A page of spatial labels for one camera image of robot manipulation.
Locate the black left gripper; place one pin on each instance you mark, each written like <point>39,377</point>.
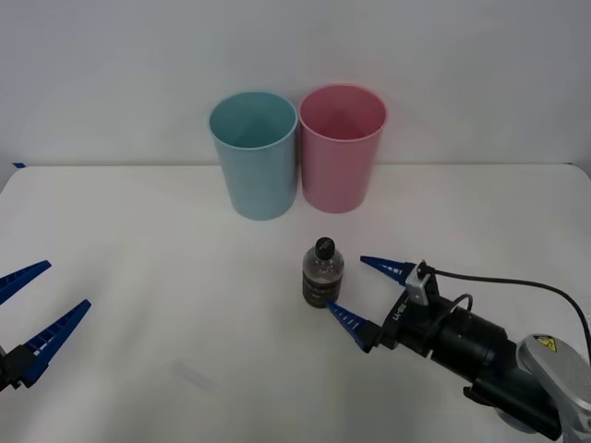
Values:
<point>3,371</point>

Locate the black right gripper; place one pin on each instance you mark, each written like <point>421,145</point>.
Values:
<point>408,330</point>

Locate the small clear bottle black cap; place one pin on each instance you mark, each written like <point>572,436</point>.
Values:
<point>322,281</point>

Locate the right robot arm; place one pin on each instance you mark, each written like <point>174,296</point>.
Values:
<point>466,341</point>

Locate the pink plastic bin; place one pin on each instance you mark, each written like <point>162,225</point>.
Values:
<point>337,175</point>

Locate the pale blue plastic bin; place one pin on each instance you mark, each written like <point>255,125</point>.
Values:
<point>256,180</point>

